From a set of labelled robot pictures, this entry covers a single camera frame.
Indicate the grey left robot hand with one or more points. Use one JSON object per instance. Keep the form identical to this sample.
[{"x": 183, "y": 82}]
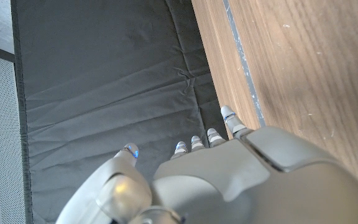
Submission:
[{"x": 244, "y": 180}]

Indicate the grey perforated panel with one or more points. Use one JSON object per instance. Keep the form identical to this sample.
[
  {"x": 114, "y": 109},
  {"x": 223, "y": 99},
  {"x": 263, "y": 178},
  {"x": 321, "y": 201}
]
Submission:
[{"x": 2, "y": 140}]

